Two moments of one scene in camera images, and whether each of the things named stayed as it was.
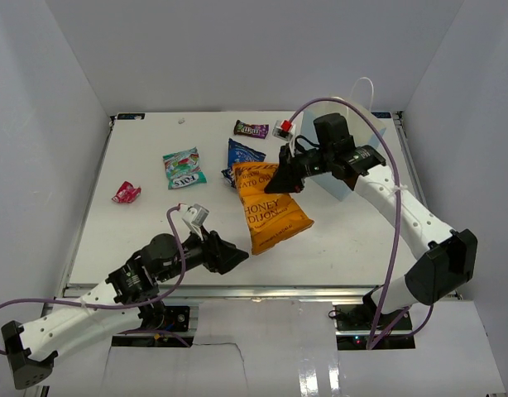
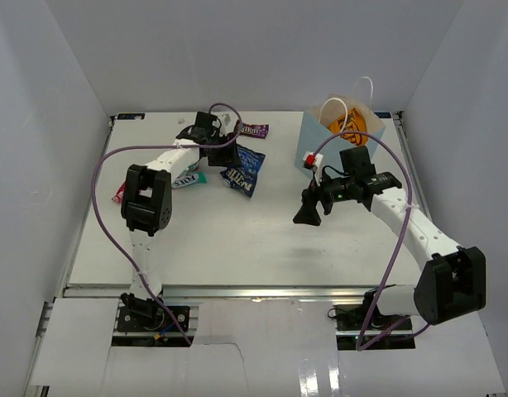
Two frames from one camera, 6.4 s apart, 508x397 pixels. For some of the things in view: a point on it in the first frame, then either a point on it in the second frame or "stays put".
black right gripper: [288, 177] -> [308, 213]
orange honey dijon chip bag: [271, 217] -> [355, 123]
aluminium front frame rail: [236, 292] stays put
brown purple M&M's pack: [256, 131] stays put
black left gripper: [220, 255] -> [230, 156]
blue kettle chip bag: [240, 153] stays put
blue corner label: [130, 116] stays put
